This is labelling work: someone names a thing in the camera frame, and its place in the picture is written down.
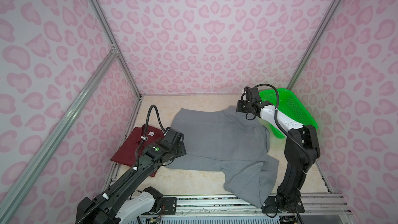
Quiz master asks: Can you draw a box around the grey long sleeve shirt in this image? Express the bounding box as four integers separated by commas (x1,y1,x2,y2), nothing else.
168,106,279,207

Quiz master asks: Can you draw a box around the maroon long sleeve shirt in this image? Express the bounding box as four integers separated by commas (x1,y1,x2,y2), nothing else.
110,125,164,167

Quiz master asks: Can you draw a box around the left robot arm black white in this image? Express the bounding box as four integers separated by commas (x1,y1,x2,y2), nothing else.
76,128,186,224

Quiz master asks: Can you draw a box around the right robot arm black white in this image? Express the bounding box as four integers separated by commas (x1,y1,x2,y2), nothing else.
236,100,320,213

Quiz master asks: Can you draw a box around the green plastic basket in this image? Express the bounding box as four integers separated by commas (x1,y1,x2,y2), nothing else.
259,88,318,139

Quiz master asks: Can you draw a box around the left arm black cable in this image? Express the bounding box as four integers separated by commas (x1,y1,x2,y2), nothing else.
141,105,169,141

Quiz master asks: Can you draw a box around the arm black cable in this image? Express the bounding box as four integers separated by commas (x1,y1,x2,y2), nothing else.
141,105,169,141
240,83,312,175

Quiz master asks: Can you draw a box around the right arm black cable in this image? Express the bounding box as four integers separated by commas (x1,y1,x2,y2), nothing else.
240,83,312,175

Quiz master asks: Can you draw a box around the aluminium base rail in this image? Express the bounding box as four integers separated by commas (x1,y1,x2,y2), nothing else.
124,192,355,224

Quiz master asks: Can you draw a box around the right rear aluminium frame post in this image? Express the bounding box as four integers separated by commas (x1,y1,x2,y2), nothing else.
287,0,343,91

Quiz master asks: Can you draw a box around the aluminium frame post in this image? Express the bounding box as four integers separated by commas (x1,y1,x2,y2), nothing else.
287,0,343,91
88,0,142,99

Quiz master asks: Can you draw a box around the left aluminium frame diagonal strut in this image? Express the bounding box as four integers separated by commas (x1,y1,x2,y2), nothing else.
1,50,118,224

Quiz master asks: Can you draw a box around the left rear aluminium frame post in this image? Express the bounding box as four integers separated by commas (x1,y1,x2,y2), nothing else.
88,0,142,99

